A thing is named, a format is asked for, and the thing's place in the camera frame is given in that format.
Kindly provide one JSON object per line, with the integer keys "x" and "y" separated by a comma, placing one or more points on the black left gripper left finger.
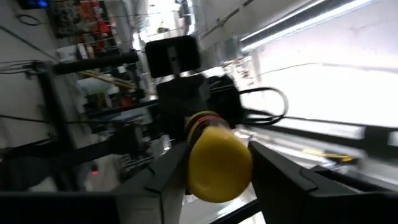
{"x": 161, "y": 193}

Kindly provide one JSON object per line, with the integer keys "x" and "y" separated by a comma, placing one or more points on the yellow paint bottle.
{"x": 217, "y": 168}

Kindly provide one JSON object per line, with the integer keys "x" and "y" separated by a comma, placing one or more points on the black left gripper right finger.
{"x": 280, "y": 186}

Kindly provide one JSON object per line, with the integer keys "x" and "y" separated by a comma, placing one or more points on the storage shelf rack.
{"x": 99, "y": 28}

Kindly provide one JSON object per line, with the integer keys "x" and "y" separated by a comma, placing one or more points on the yellow black hand tool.
{"x": 329, "y": 155}

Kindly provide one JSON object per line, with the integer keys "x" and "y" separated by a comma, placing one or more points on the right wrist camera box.
{"x": 219, "y": 96}

